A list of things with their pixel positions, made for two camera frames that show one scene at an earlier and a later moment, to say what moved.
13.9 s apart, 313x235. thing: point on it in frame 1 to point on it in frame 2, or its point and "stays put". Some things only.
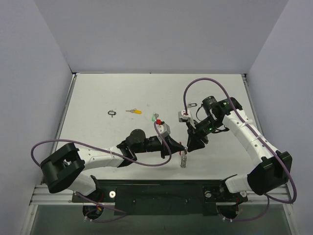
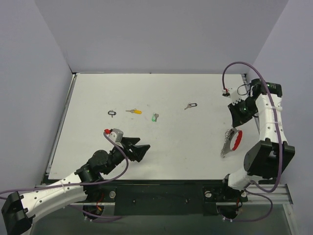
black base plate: (160, 197) stays put
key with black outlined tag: (112, 112) stays put
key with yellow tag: (135, 110) stays put
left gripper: (165, 146) to (127, 149)
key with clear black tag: (190, 105) stays put
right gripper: (197, 134) to (239, 110)
